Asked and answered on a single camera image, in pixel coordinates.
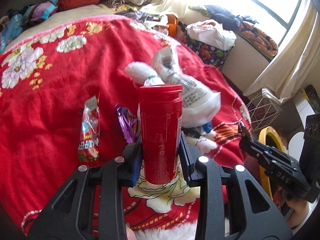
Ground orange bag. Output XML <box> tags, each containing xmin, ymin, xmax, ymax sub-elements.
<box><xmin>166</xmin><ymin>14</ymin><xmax>180</xmax><ymax>37</ymax></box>

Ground red cylindrical can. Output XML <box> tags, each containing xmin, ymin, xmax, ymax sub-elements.
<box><xmin>139</xmin><ymin>84</ymin><xmax>184</xmax><ymax>184</ymax></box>

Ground white wire stool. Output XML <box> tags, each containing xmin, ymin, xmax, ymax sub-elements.
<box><xmin>246</xmin><ymin>87</ymin><xmax>282</xmax><ymax>132</ymax></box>

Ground white printed plastic bag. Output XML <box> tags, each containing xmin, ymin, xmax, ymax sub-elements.
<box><xmin>150</xmin><ymin>46</ymin><xmax>222</xmax><ymax>128</ymax></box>

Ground pile of clothes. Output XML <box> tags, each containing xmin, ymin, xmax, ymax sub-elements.
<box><xmin>0</xmin><ymin>0</ymin><xmax>163</xmax><ymax>45</ymax></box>

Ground dark blue jacket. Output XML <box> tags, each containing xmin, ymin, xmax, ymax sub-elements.
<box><xmin>205</xmin><ymin>5</ymin><xmax>250</xmax><ymax>30</ymax></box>

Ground window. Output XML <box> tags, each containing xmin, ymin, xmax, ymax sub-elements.
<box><xmin>246</xmin><ymin>0</ymin><xmax>312</xmax><ymax>32</ymax></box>

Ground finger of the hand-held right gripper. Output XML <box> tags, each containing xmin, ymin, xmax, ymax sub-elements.
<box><xmin>239</xmin><ymin>138</ymin><xmax>269</xmax><ymax>167</ymax></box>
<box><xmin>252</xmin><ymin>140</ymin><xmax>288</xmax><ymax>160</ymax></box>

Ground purple foil wrapper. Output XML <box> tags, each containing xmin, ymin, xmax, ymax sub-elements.
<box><xmin>115</xmin><ymin>104</ymin><xmax>139</xmax><ymax>144</ymax></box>

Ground red snack wrapper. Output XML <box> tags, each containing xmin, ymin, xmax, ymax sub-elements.
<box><xmin>78</xmin><ymin>91</ymin><xmax>101</xmax><ymax>162</ymax></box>

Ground dark green bag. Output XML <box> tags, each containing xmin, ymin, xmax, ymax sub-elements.
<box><xmin>301</xmin><ymin>85</ymin><xmax>318</xmax><ymax>105</ymax></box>

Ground yellow round bin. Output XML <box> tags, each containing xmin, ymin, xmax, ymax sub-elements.
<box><xmin>257</xmin><ymin>126</ymin><xmax>288</xmax><ymax>200</ymax></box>

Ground person's right hand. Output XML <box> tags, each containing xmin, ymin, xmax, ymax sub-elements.
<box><xmin>284</xmin><ymin>195</ymin><xmax>316</xmax><ymax>232</ymax></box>

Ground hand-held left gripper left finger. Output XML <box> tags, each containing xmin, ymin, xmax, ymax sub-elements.
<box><xmin>27</xmin><ymin>132</ymin><xmax>144</xmax><ymax>240</ymax></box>

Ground white clothes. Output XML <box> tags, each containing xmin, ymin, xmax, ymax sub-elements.
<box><xmin>186</xmin><ymin>20</ymin><xmax>237</xmax><ymax>50</ymax></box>

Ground dinosaur print laundry basket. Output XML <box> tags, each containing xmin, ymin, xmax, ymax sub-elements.
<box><xmin>184</xmin><ymin>26</ymin><xmax>235</xmax><ymax>72</ymax></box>

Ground red floral blanket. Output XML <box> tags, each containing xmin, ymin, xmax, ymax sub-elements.
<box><xmin>0</xmin><ymin>15</ymin><xmax>253</xmax><ymax>240</ymax></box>

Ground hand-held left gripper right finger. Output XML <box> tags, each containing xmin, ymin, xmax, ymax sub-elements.
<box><xmin>179</xmin><ymin>131</ymin><xmax>293</xmax><ymax>240</ymax></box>

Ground orange patterned quilt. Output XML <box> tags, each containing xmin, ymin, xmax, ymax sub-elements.
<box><xmin>239</xmin><ymin>21</ymin><xmax>279</xmax><ymax>60</ymax></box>

